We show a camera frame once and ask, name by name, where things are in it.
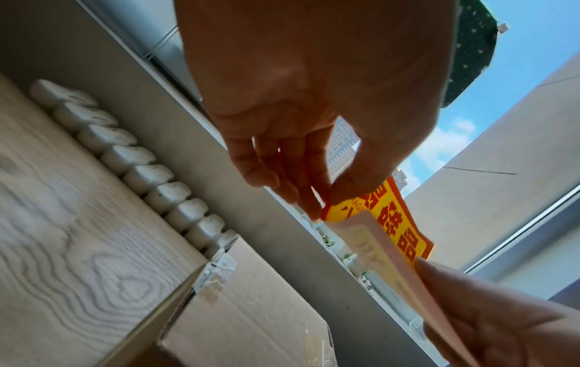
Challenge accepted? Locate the person's right hand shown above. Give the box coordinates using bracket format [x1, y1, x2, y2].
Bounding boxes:
[414, 257, 580, 367]

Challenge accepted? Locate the grey window frame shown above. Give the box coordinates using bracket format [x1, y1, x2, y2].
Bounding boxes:
[461, 188, 580, 278]

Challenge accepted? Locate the brown cardboard box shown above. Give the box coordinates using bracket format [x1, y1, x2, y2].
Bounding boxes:
[106, 235, 339, 367]

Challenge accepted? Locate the distant high-rise building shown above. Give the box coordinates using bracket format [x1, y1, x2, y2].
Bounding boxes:
[326, 117, 362, 180]

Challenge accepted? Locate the yellow label plastic packet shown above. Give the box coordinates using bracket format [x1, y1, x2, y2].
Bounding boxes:
[320, 175, 482, 367]

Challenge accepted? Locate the row of white plastic pieces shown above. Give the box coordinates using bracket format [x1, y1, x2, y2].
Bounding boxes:
[29, 79, 239, 259]

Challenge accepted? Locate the person's left hand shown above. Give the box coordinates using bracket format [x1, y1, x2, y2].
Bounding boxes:
[174, 0, 459, 221]

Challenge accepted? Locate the green dotted cloth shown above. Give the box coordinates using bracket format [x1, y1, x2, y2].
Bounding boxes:
[440, 0, 499, 109]

